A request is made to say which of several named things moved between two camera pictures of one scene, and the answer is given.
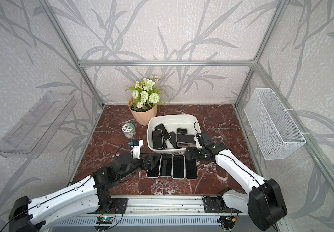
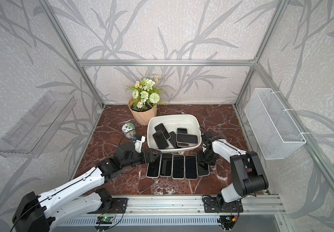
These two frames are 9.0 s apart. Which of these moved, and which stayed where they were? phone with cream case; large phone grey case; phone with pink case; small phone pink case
Moved: large phone grey case
Stayed: phone with pink case; phone with cream case; small phone pink case
